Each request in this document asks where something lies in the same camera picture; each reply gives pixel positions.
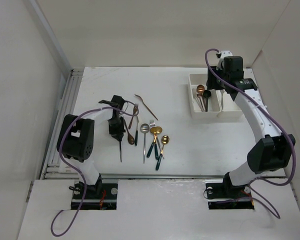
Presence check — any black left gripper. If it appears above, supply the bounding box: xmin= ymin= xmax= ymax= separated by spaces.
xmin=107 ymin=115 xmax=126 ymax=142

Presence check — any black fork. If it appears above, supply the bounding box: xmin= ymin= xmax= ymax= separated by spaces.
xmin=119 ymin=141 xmax=122 ymax=163

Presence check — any black round spoon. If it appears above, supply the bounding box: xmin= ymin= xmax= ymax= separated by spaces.
xmin=202 ymin=90 xmax=212 ymax=112

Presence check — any copper round spoon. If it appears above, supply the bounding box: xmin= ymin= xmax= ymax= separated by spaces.
xmin=196 ymin=84 xmax=206 ymax=111

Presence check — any small copper ridged spoon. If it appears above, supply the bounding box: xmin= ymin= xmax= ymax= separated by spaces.
xmin=196 ymin=93 xmax=207 ymax=112

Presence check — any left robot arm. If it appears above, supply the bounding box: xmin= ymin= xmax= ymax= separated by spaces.
xmin=56 ymin=95 xmax=126 ymax=199

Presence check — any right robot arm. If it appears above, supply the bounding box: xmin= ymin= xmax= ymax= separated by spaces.
xmin=206 ymin=51 xmax=296 ymax=197

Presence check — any brown wooden spoon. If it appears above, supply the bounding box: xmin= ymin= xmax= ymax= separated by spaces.
xmin=123 ymin=119 xmax=135 ymax=145

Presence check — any brown wooden fork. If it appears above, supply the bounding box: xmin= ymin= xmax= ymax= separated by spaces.
xmin=128 ymin=103 xmax=139 ymax=130

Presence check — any silver ridged spoon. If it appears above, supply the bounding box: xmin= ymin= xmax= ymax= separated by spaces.
xmin=140 ymin=123 xmax=150 ymax=164

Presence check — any thin copper bent fork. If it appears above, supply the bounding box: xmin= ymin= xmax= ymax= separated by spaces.
xmin=134 ymin=94 xmax=159 ymax=121

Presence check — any white right container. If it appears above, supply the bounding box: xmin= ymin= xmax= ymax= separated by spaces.
xmin=215 ymin=79 xmax=243 ymax=119

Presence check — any white container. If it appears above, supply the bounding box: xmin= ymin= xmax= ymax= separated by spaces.
xmin=187 ymin=73 xmax=220 ymax=120
xmin=215 ymin=79 xmax=243 ymax=119

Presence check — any white left container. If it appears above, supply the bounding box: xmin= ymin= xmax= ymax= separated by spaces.
xmin=187 ymin=73 xmax=220 ymax=120

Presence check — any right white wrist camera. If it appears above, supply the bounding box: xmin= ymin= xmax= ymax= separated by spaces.
xmin=216 ymin=50 xmax=233 ymax=63

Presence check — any silver fork green handle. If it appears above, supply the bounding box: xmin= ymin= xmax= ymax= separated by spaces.
xmin=149 ymin=119 xmax=160 ymax=160

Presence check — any gold spoon green handle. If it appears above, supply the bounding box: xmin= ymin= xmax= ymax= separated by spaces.
xmin=146 ymin=126 xmax=163 ymax=160
xmin=155 ymin=135 xmax=170 ymax=171

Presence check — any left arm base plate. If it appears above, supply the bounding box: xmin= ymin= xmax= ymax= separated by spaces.
xmin=68 ymin=182 xmax=118 ymax=210

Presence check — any aluminium frame rail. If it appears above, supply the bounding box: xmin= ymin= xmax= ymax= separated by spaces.
xmin=38 ymin=68 xmax=84 ymax=180

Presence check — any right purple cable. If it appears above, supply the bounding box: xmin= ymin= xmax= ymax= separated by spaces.
xmin=204 ymin=48 xmax=297 ymax=220

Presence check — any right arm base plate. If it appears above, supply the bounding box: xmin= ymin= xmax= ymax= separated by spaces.
xmin=204 ymin=181 xmax=255 ymax=210

